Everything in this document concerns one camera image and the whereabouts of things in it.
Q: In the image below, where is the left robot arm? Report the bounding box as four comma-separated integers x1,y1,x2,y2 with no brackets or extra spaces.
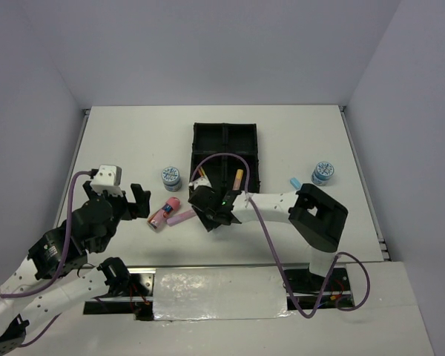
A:
0,182,151,355

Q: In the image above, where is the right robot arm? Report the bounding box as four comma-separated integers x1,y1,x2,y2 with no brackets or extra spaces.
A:
188,183,349,290

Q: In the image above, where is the pink-capped marker bottle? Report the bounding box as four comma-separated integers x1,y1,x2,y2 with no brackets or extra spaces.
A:
147,197,180,231

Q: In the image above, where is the blue-lidded jar left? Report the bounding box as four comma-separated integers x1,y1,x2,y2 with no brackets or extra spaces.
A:
161,166,182,192

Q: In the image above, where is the blue-lidded jar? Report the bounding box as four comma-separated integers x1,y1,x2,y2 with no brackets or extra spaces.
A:
311,162,334,186
161,166,182,192

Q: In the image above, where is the purple highlighter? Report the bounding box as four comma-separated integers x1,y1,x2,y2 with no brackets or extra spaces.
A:
166,210,197,226

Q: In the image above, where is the blue-capped highlighter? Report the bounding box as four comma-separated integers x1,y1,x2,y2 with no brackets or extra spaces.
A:
289,177,302,190

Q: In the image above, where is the silver tape sheet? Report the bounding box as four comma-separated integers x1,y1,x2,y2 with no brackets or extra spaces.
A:
153,267,289,321

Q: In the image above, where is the blue-lidded jar right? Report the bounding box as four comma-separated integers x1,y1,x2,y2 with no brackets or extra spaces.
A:
311,162,334,186

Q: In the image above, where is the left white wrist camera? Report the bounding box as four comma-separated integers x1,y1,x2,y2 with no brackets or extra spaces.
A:
90,165,123,197

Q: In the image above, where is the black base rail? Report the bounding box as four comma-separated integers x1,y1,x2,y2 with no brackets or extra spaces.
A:
83,266,354,322

